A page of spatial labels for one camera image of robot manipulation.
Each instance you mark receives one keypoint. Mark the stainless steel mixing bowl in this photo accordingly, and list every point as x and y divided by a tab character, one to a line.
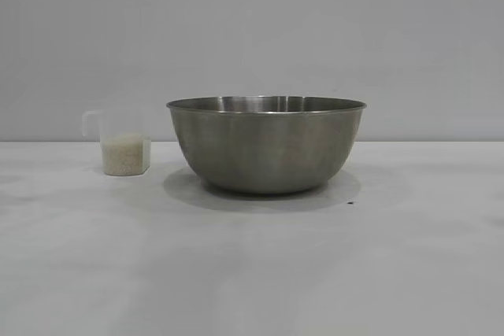
267	147

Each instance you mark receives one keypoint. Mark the clear measuring cup with rice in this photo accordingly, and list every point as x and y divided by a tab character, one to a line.
123	155

